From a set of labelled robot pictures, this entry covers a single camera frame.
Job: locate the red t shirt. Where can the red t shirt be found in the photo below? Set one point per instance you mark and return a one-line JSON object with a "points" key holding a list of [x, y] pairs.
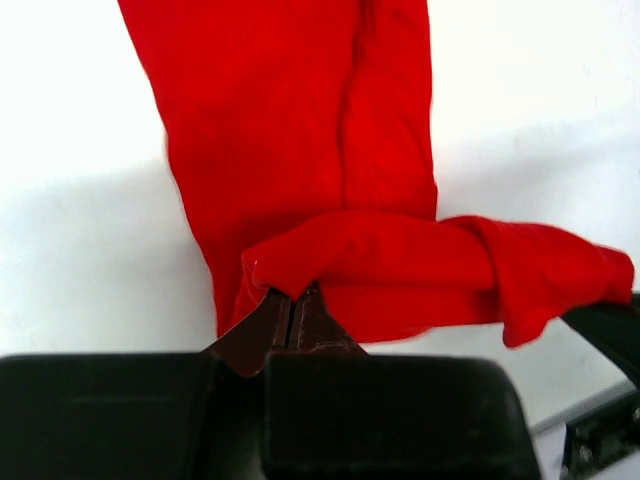
{"points": [[298, 135]]}

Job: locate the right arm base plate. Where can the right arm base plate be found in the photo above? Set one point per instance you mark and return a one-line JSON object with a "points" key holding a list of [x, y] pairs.
{"points": [[596, 439]]}

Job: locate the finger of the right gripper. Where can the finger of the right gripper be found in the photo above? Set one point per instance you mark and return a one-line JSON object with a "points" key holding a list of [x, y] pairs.
{"points": [[614, 330]]}

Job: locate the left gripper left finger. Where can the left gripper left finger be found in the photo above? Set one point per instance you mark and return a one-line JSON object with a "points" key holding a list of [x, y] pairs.
{"points": [[245, 347]]}

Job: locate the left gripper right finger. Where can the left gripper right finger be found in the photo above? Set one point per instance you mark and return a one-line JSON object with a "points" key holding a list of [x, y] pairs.
{"points": [[314, 330]]}

